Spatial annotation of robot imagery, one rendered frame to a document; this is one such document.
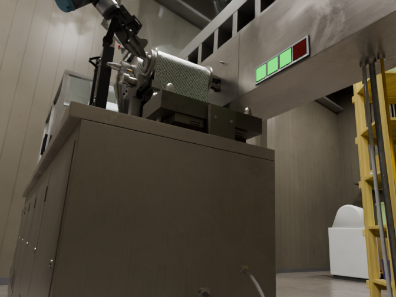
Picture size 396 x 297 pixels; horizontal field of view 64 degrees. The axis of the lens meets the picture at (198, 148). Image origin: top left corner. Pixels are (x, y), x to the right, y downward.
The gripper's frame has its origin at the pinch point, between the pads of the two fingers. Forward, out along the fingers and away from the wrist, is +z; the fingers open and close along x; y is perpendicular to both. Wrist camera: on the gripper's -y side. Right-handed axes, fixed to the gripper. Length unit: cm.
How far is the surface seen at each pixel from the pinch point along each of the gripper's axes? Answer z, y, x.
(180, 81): 16.8, 3.9, -4.5
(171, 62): 8.7, 6.2, -4.5
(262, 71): 32.3, 17.3, -29.0
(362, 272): 483, 262, 276
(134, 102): 11.7, -13.6, 3.5
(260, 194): 60, -18, -30
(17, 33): -153, 81, 301
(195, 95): 24.8, 5.3, -4.5
